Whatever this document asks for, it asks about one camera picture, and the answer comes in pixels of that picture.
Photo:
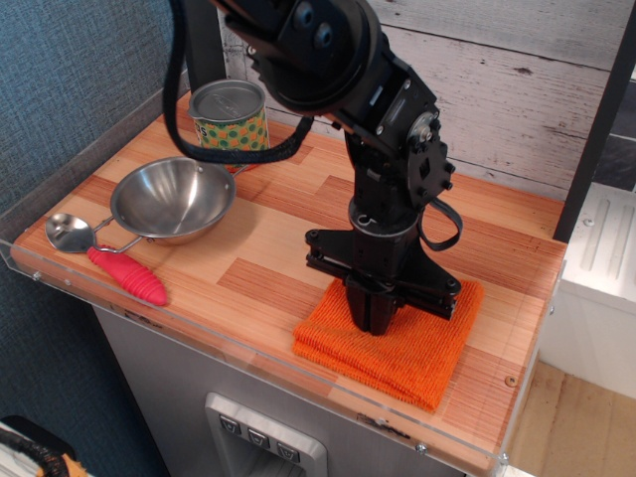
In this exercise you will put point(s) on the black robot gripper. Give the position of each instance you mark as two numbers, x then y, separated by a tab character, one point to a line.
382	274

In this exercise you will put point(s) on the orange cloth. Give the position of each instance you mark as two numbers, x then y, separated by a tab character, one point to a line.
413	362

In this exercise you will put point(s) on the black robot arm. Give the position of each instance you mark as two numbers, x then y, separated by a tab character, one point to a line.
332	59

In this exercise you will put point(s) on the clear acrylic table guard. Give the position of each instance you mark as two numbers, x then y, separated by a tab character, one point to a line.
241	289

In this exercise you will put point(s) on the silver dispenser button panel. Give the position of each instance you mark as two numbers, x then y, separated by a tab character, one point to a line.
250	443

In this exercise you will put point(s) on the grey toy fridge cabinet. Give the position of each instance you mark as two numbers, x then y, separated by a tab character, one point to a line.
170	381

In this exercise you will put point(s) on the white toy sink unit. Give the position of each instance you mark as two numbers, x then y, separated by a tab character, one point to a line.
590	330

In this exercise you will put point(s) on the green orange patterned tin can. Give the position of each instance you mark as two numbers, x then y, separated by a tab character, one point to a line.
229	114

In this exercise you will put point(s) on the black white device bottom left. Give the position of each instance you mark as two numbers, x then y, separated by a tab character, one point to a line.
28	449

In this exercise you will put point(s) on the steel kadai with handles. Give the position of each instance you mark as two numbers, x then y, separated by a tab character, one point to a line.
171	201

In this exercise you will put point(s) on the dark vertical post left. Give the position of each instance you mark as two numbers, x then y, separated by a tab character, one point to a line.
204	51

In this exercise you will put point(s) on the dark vertical post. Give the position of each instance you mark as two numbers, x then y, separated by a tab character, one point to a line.
204	51
612	96

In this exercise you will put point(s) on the spoon with red handle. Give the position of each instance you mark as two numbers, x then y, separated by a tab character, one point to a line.
68	233

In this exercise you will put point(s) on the dark vertical post right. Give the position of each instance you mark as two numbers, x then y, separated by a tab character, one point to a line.
612	96

